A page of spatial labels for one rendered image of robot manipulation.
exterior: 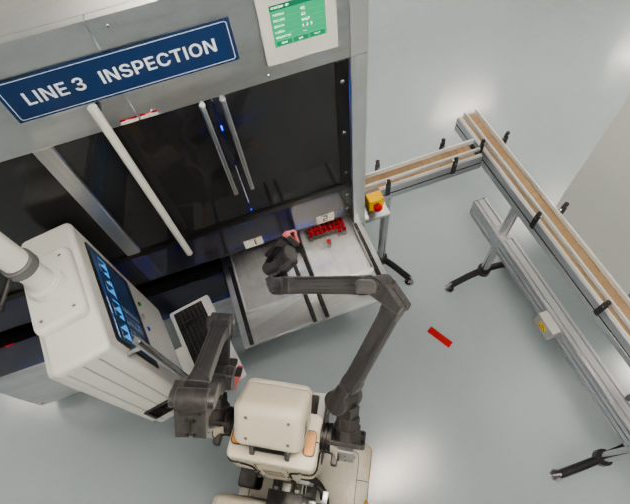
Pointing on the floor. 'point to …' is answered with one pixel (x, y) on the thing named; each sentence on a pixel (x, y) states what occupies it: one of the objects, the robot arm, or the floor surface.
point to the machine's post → (358, 64)
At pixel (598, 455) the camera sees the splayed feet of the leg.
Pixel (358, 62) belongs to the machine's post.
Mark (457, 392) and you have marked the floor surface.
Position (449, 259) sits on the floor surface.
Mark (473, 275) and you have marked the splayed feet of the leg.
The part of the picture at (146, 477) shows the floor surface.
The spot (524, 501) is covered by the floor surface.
